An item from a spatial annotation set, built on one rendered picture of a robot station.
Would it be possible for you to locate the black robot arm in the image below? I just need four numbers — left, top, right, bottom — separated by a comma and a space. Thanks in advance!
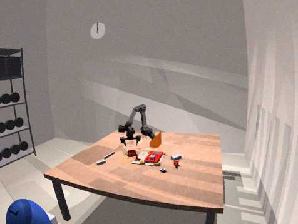
118, 104, 156, 140

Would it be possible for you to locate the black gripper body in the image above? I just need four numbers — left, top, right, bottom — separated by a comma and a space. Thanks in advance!
120, 135, 141, 143

